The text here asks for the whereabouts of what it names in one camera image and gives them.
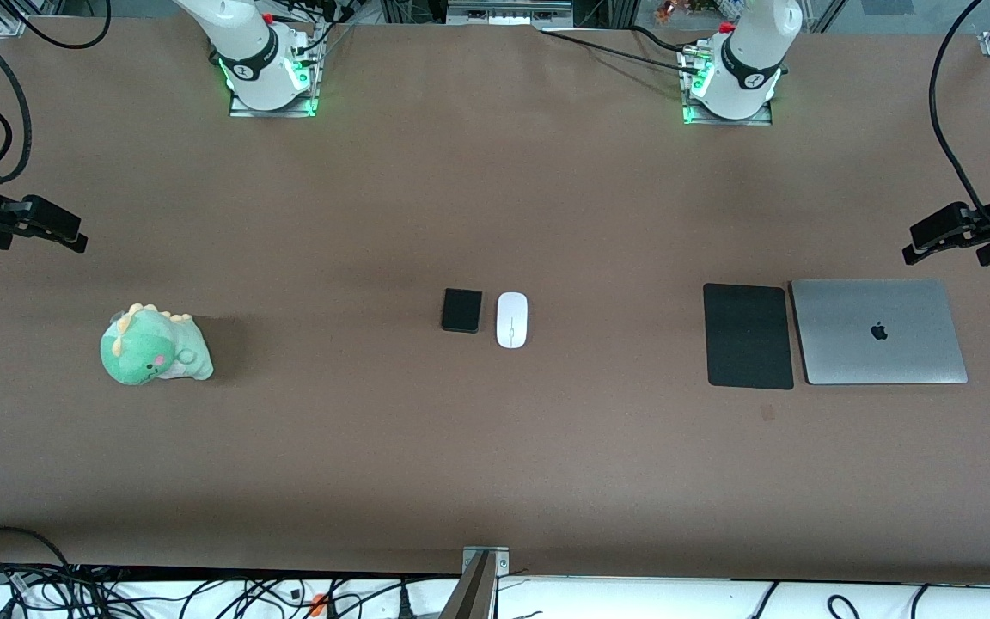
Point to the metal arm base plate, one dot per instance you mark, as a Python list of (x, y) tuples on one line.
[(241, 110), (761, 120)]

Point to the silver closed laptop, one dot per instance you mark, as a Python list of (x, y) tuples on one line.
[(877, 344)]

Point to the black mouse pad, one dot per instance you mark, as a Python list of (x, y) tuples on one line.
[(748, 337)]

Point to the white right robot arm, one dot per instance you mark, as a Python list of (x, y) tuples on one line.
[(259, 60)]

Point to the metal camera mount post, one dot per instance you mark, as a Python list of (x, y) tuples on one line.
[(473, 585)]

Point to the white computer mouse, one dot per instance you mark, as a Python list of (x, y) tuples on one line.
[(512, 320)]

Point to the grey metal device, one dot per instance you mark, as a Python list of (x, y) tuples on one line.
[(508, 10)]

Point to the small black square box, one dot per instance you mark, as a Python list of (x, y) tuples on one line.
[(461, 310)]

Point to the orange connector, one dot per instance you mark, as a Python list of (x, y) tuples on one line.
[(317, 604)]

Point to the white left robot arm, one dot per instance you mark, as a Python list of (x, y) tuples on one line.
[(740, 73)]

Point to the white lower board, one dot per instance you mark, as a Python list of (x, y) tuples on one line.
[(632, 602)]

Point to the green dinosaur plush toy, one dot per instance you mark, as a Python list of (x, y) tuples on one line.
[(151, 348)]

